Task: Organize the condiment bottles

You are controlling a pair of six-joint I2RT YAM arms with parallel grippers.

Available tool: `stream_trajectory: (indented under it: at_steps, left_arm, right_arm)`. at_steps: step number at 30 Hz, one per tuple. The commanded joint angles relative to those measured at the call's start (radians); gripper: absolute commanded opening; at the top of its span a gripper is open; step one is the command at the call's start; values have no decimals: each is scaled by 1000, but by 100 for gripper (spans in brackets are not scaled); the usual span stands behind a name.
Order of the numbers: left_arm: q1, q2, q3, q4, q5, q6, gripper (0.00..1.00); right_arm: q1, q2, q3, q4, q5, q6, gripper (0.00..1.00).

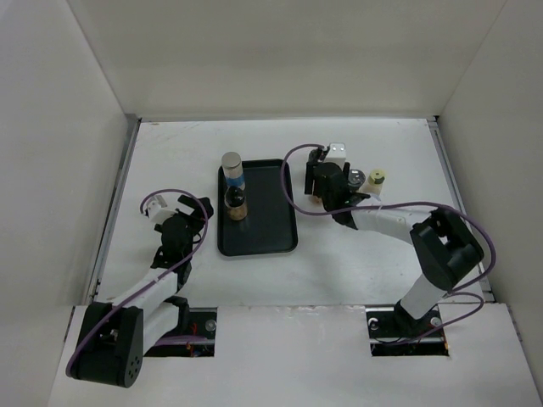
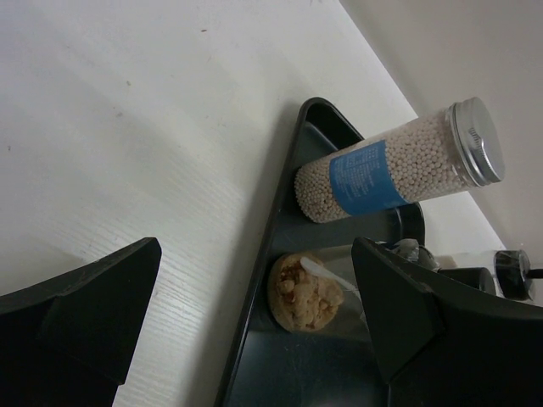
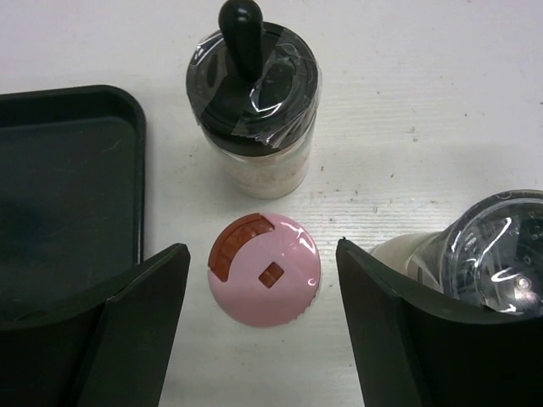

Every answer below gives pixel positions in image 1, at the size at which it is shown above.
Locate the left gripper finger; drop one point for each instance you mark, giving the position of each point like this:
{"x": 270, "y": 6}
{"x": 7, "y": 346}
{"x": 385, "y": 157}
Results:
{"x": 187, "y": 201}
{"x": 204, "y": 208}

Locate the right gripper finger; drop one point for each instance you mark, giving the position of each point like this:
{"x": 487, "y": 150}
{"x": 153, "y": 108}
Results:
{"x": 346, "y": 172}
{"x": 310, "y": 187}

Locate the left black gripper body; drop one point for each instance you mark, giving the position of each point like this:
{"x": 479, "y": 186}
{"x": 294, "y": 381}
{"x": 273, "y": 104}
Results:
{"x": 194, "y": 225}

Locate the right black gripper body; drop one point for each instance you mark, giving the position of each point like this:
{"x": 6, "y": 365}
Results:
{"x": 327, "y": 203}

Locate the black round cap spice bottle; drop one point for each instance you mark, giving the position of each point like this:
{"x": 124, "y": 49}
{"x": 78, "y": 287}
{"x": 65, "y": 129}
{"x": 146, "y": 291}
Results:
{"x": 235, "y": 203}

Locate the silver lid blue label jar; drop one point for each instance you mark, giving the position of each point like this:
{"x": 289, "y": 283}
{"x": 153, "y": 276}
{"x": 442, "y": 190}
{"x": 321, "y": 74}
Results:
{"x": 233, "y": 171}

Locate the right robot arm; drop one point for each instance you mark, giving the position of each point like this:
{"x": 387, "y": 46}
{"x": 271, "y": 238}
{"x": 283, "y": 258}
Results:
{"x": 446, "y": 250}

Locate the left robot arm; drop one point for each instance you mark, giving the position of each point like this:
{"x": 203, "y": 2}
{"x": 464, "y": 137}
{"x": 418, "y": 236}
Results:
{"x": 116, "y": 334}

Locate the black flip cap spice bottle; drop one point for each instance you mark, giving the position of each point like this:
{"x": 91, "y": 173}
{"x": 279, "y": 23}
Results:
{"x": 356, "y": 179}

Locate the black knob cap spice bottle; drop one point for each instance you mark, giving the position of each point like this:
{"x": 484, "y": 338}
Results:
{"x": 314, "y": 157}

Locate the yellow cap spice bottle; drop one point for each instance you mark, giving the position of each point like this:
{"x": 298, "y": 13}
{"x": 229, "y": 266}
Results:
{"x": 375, "y": 181}

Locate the black rectangular plastic tray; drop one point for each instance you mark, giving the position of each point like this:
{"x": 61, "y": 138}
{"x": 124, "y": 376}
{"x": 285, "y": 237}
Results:
{"x": 270, "y": 225}

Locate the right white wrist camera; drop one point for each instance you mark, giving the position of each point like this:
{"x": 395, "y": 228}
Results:
{"x": 336, "y": 153}

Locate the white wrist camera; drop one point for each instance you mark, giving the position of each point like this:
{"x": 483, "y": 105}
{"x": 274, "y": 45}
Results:
{"x": 157, "y": 210}
{"x": 336, "y": 153}

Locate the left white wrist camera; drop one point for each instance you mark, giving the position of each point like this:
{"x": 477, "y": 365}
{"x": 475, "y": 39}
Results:
{"x": 157, "y": 210}

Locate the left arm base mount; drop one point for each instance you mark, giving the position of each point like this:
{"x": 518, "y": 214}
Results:
{"x": 194, "y": 336}

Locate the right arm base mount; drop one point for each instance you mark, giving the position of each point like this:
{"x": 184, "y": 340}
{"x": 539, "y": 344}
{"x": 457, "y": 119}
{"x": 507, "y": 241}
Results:
{"x": 393, "y": 333}

